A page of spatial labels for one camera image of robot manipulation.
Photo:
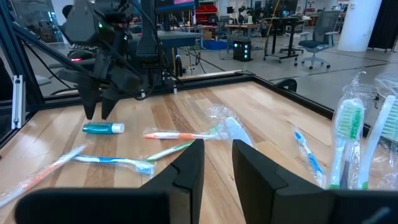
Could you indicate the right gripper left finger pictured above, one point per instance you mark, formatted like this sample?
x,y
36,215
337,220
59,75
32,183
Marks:
x,y
189,180

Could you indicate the blue storage bin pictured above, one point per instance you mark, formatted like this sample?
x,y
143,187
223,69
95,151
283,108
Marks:
x,y
214,45

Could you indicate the white column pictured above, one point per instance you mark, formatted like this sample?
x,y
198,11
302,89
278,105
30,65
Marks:
x,y
357,25

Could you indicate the small black frame hook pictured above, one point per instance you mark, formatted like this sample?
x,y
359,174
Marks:
x,y
286,84

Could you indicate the black partition panel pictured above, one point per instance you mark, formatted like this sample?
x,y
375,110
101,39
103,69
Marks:
x,y
385,25

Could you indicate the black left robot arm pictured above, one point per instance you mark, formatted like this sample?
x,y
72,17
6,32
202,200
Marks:
x,y
81,25

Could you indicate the black computer with lights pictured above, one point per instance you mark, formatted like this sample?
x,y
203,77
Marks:
x,y
242,49

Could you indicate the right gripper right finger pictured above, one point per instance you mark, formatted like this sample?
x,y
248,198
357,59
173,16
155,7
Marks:
x,y
264,193

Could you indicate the orange toothbrush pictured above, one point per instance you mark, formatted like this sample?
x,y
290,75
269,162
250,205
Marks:
x,y
40,175
180,135

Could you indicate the person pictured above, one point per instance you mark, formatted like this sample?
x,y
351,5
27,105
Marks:
x,y
66,11

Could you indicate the large blue screen monitor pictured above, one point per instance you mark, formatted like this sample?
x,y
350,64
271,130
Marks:
x,y
177,4

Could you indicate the grey office chair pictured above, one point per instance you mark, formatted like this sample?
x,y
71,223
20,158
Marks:
x,y
317,43

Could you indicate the black standing desk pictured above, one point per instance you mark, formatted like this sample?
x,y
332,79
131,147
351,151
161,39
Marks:
x,y
284,21

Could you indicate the silver frame bracket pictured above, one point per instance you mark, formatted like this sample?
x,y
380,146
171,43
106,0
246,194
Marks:
x,y
17,102

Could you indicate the white object in clear wrapper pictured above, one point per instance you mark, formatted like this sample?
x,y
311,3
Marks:
x,y
237,130

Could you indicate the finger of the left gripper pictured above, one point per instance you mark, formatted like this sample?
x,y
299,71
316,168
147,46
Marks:
x,y
109,104
90,99

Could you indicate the red storage bins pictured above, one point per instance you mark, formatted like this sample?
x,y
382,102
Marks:
x,y
206,14

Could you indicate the grey desk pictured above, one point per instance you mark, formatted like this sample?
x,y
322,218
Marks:
x,y
180,37

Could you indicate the black aluminium table frame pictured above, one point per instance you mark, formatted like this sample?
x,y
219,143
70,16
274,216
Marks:
x,y
217,81

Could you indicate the blue toothbrush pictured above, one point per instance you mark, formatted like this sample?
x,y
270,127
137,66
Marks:
x,y
109,160
309,155

